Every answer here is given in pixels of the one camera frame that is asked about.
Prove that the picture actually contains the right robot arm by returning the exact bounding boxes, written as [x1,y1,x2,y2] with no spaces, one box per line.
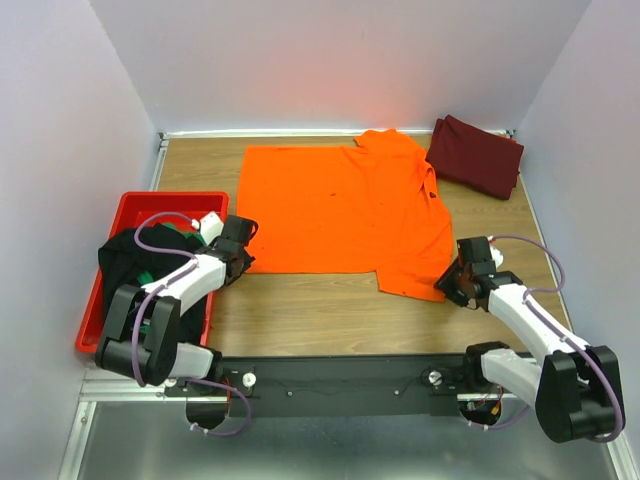
[435,236,626,443]

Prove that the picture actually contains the green t shirt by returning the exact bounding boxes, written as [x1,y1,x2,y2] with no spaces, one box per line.
[133,223,207,345]

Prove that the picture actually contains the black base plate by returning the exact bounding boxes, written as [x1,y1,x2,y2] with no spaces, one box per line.
[164,353,521,420]

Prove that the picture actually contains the orange t shirt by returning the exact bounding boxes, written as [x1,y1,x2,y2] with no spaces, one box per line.
[236,130,454,302]

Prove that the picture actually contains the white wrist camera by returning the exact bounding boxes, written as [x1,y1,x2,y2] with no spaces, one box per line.
[487,236,504,268]
[191,211,224,245]

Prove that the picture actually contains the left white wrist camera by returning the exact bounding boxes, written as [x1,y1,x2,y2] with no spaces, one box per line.
[191,211,224,245]

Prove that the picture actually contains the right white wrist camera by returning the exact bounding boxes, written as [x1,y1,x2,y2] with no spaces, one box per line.
[487,236,504,268]

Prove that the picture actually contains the black t shirt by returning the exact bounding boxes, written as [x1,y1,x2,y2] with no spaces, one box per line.
[97,223,214,347]

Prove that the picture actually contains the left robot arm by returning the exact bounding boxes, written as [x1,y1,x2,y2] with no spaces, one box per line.
[94,212,259,387]

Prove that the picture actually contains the aluminium frame rail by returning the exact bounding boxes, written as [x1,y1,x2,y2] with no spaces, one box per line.
[57,364,171,480]

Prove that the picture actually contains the folded maroon t shirt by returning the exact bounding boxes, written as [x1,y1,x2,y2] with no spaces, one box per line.
[426,115,524,200]

